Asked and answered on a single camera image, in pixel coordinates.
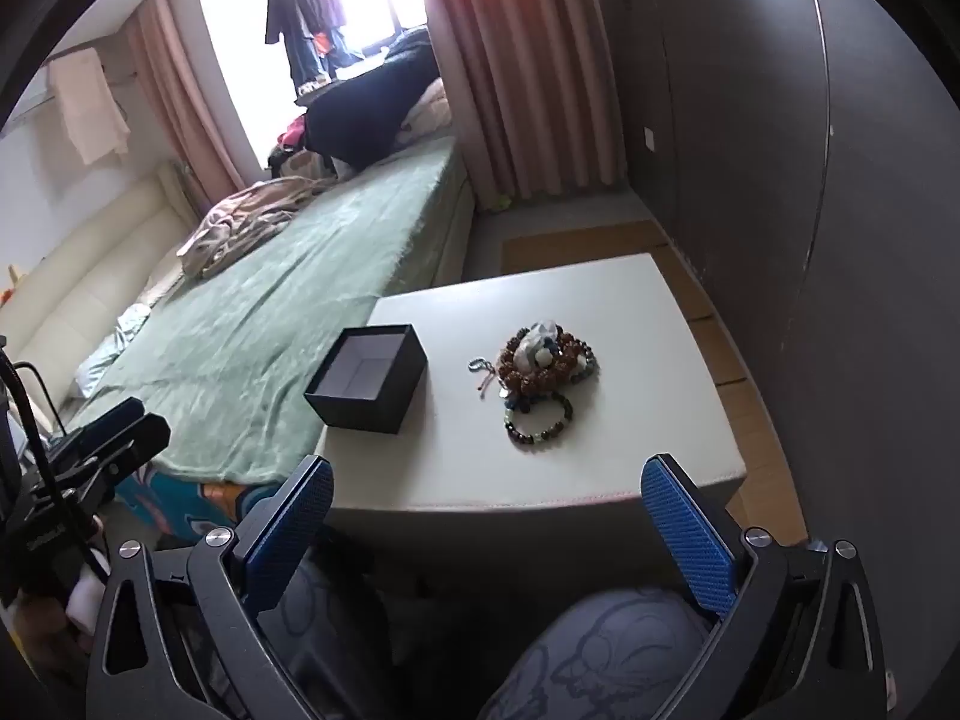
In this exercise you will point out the hanging beige towel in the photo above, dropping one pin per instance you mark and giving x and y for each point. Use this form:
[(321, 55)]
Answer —
[(86, 105)]

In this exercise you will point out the person's left hand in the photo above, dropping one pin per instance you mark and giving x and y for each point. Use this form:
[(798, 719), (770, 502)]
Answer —
[(45, 626)]

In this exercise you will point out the red clothes pile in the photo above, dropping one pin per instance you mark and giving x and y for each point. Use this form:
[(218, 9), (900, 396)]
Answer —
[(292, 136)]

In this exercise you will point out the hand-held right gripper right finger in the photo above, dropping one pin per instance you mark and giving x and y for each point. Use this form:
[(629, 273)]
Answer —
[(690, 532)]

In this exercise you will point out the white wall socket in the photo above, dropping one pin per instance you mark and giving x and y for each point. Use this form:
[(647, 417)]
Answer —
[(651, 139)]

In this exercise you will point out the person's patterned grey trousers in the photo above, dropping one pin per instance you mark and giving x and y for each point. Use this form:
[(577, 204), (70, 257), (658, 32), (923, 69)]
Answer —
[(600, 652)]

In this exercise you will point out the wide pink curtain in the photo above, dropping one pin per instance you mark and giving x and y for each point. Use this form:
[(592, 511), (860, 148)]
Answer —
[(510, 75)]

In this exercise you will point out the white leather table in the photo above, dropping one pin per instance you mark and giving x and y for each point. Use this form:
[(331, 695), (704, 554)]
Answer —
[(465, 480)]

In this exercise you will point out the teal printed cloth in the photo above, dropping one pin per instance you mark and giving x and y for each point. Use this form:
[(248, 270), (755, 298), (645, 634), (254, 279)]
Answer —
[(180, 502)]

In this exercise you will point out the black jewelry box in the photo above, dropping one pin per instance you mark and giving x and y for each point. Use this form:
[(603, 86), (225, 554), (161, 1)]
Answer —
[(390, 390)]

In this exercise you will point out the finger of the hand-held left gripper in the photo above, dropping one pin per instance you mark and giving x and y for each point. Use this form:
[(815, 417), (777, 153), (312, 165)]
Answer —
[(124, 454), (101, 420)]

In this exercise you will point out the dark wardrobe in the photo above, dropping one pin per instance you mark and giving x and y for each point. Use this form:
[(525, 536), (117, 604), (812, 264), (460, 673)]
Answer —
[(750, 127)]

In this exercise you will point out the narrow pink curtain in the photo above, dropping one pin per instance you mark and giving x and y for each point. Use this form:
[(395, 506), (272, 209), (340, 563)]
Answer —
[(180, 105)]

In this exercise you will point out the white leather headboard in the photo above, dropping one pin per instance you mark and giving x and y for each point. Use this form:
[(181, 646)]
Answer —
[(75, 277)]

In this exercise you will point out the dark duvet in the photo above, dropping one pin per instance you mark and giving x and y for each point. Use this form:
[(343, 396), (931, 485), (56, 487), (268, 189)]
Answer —
[(367, 112)]

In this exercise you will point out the green bed blanket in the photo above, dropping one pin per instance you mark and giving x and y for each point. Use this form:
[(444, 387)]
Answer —
[(262, 315)]

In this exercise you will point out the small green object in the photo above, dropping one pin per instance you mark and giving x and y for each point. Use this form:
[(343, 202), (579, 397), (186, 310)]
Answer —
[(499, 202)]

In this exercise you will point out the beige quilt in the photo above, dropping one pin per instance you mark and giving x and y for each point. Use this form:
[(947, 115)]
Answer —
[(431, 112)]

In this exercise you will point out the beige crumpled garment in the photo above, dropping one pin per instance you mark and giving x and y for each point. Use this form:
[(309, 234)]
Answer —
[(247, 219)]

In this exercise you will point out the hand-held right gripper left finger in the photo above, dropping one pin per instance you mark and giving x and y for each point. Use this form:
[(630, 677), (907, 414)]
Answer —
[(294, 532)]

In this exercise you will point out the hanging blue jeans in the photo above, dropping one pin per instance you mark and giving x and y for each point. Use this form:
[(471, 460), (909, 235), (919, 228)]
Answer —
[(315, 56)]

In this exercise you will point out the light blue cloth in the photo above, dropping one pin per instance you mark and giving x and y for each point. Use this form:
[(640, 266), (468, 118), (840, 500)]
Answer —
[(101, 369)]

